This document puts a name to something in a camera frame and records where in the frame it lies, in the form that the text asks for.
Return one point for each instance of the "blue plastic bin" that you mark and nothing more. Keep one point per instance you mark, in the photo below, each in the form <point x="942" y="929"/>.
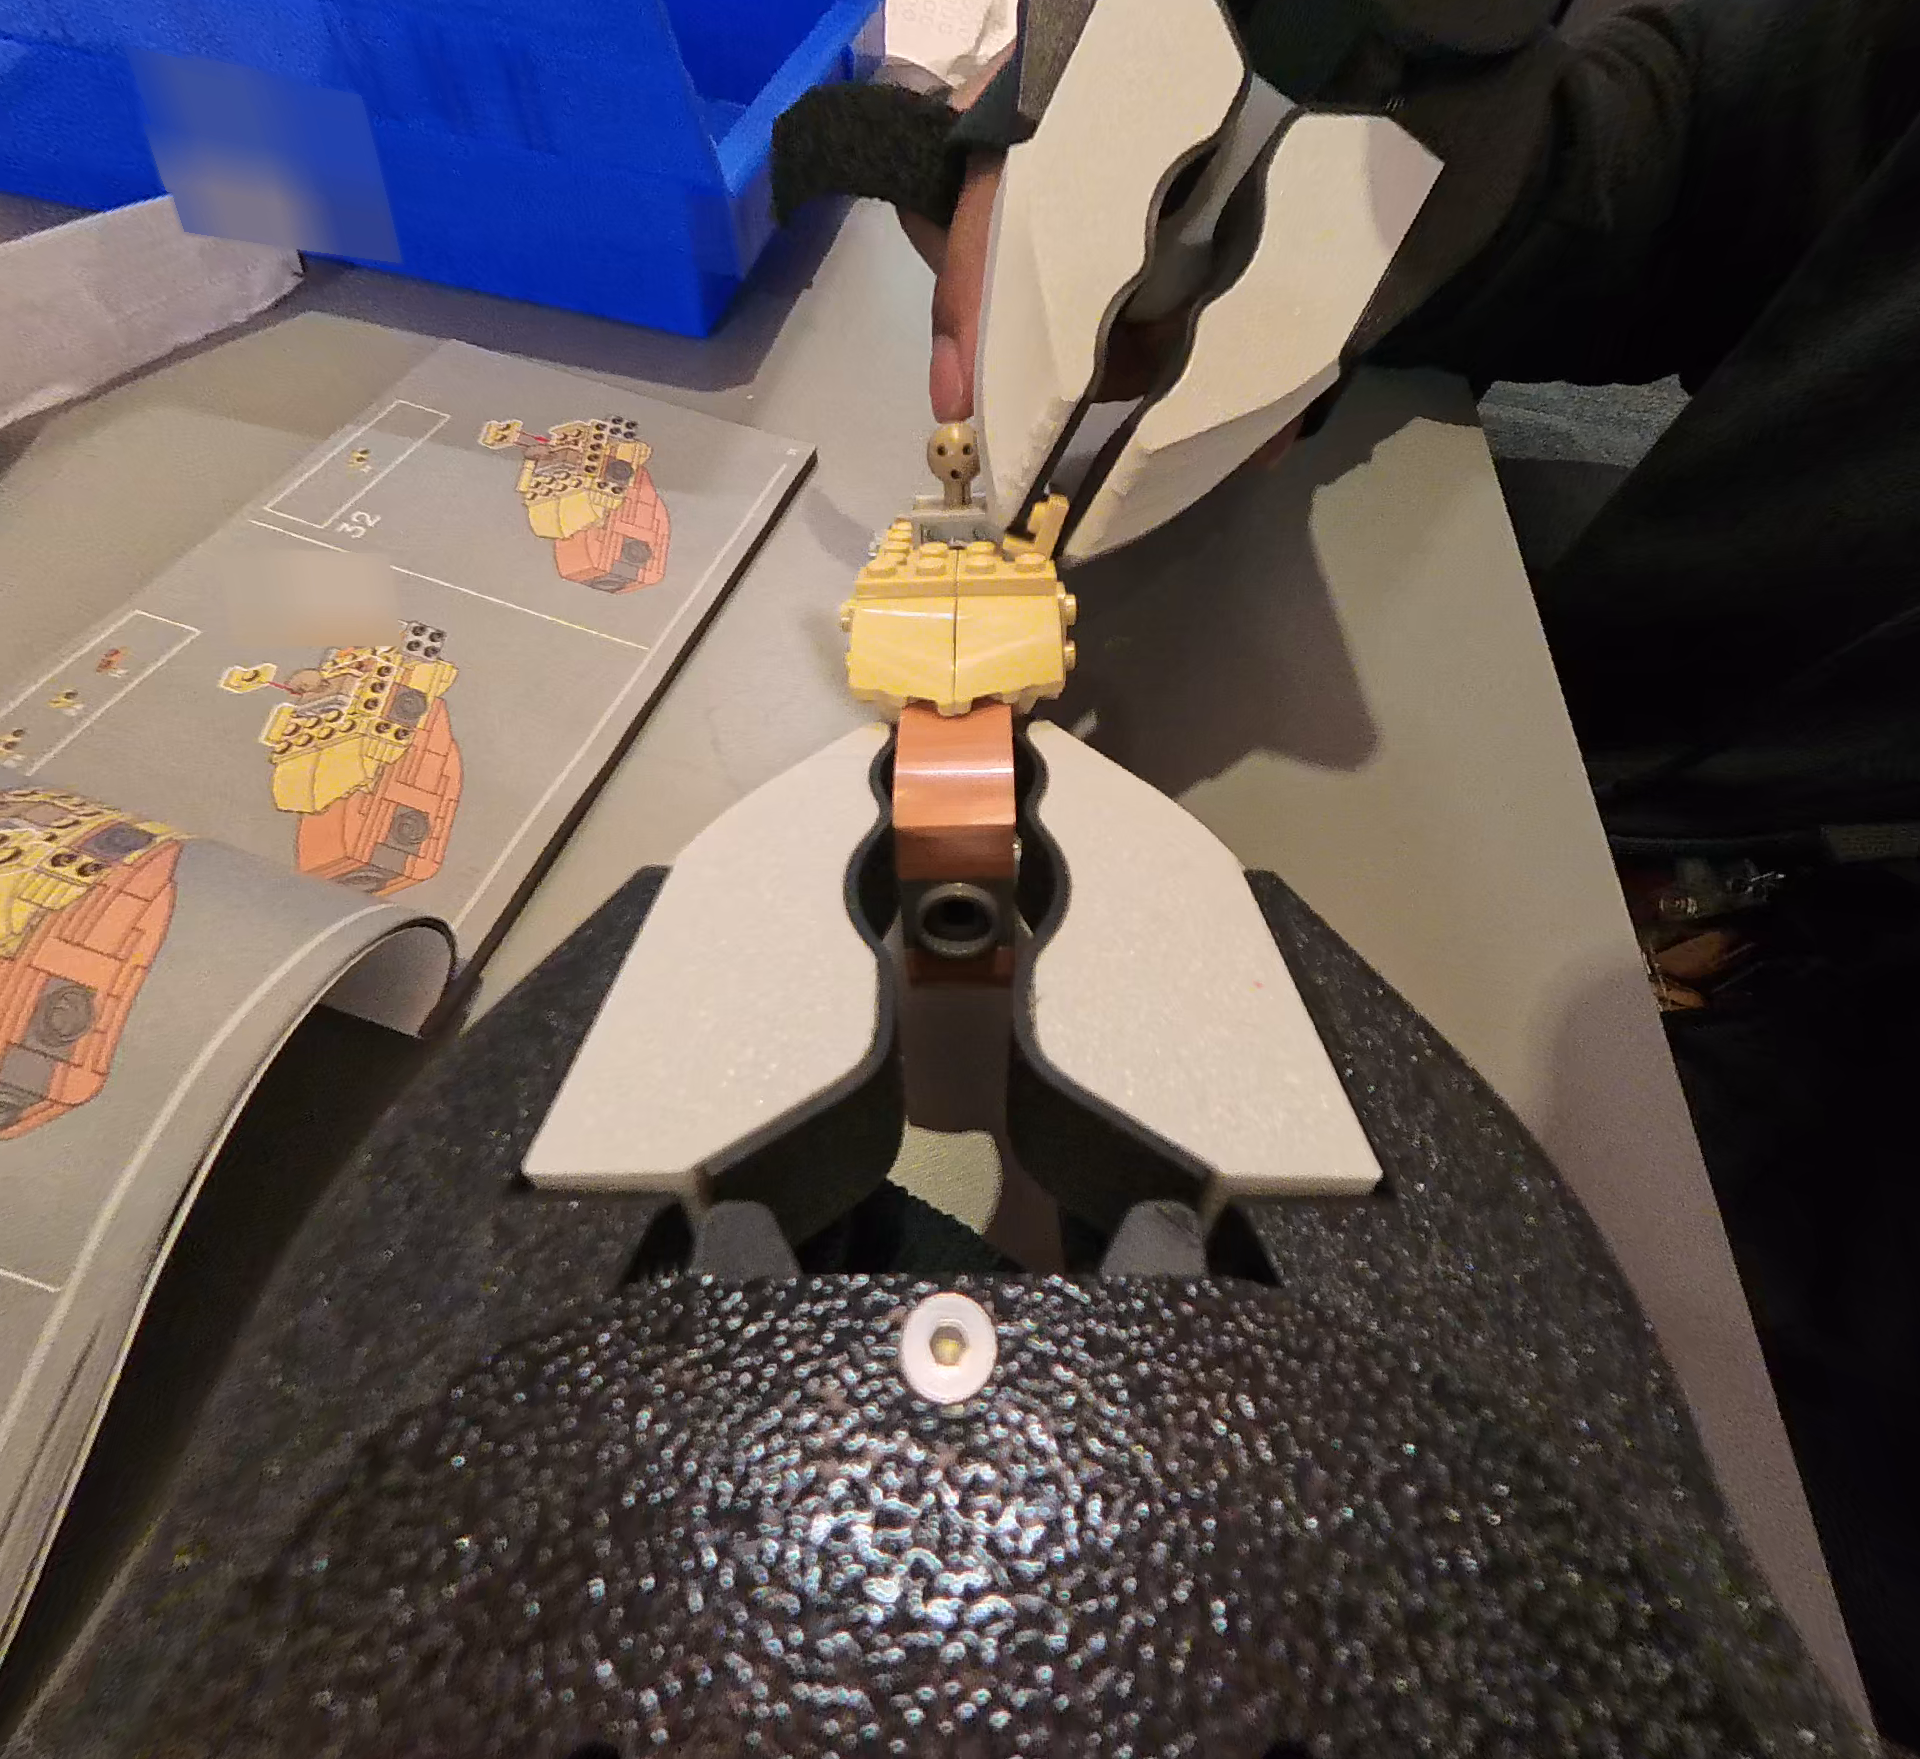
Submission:
<point x="527" y="141"/>

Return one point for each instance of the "tan and brown brick model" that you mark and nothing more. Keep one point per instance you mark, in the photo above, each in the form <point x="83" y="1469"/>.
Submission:
<point x="959" y="631"/>

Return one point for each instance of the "grey paper sheet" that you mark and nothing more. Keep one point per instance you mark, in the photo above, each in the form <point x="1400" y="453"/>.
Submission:
<point x="120" y="305"/>

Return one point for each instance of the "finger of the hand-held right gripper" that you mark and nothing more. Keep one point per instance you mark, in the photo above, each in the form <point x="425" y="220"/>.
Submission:
<point x="1291" y="290"/>
<point x="1095" y="141"/>

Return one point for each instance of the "grey desk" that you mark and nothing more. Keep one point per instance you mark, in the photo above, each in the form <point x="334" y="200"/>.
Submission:
<point x="1425" y="737"/>

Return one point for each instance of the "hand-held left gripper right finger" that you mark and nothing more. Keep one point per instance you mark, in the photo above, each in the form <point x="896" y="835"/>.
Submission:
<point x="1184" y="1024"/>

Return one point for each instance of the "dark cloth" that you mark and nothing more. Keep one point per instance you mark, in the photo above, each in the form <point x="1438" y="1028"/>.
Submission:
<point x="1768" y="588"/>

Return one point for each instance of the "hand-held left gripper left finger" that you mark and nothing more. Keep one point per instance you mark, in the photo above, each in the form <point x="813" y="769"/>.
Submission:
<point x="723" y="1024"/>

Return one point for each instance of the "grey brick instruction booklet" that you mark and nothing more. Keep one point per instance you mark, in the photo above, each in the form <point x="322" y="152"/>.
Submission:
<point x="178" y="561"/>

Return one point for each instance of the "person's right forearm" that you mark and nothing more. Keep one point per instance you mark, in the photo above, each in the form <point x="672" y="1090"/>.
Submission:
<point x="1681" y="109"/>

